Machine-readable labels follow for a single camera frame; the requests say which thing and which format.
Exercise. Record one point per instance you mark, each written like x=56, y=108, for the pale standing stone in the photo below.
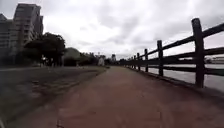
x=101, y=61

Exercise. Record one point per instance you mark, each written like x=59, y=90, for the grey water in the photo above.
x=213, y=82

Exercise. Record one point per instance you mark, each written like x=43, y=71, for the ground strip with grass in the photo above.
x=26, y=83

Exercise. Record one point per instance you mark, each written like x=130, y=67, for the row of distant trees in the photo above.
x=88, y=59

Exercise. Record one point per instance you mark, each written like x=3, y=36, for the dark wooden rail fence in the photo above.
x=199, y=50

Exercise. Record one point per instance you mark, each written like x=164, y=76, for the domed building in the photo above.
x=71, y=55

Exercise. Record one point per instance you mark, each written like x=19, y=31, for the red stone-paved path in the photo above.
x=126, y=96

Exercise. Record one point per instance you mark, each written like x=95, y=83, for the dark kerb under fence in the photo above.
x=200, y=91

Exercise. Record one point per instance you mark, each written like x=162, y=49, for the tall multi-storey building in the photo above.
x=26, y=23

